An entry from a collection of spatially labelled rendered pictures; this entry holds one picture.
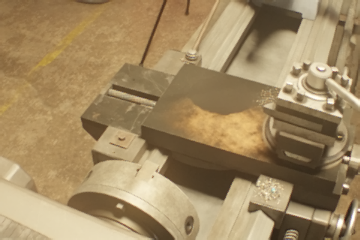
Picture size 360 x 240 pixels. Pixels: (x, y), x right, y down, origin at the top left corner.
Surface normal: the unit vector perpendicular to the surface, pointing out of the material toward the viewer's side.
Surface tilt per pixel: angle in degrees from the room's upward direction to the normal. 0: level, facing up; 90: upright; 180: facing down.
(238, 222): 0
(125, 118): 0
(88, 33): 0
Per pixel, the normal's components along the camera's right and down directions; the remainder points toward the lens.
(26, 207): 0.02, -0.73
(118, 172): -0.18, -0.77
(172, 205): 0.63, -0.37
